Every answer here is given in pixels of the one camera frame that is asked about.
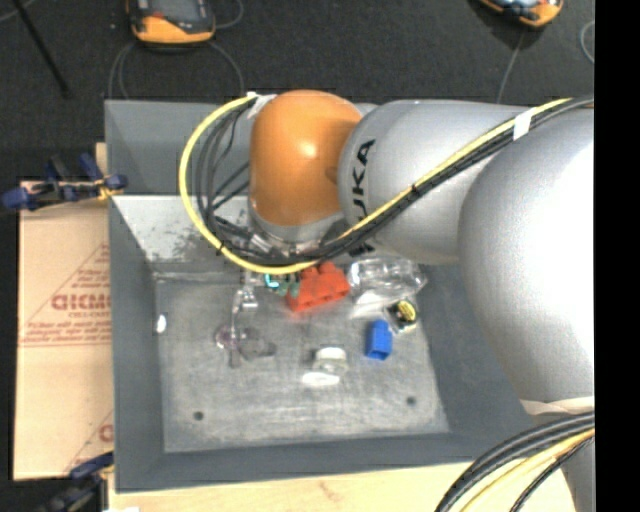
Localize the grey metal bin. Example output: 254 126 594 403
103 98 547 492

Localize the brown cardboard board red print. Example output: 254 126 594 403
11 198 116 482

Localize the clear plastic bag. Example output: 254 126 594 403
346 256 430 322

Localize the blue block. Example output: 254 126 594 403
363 319 395 361

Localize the yellow and black small packet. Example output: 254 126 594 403
383 298 419 335

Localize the red toy block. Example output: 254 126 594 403
285 261 352 313

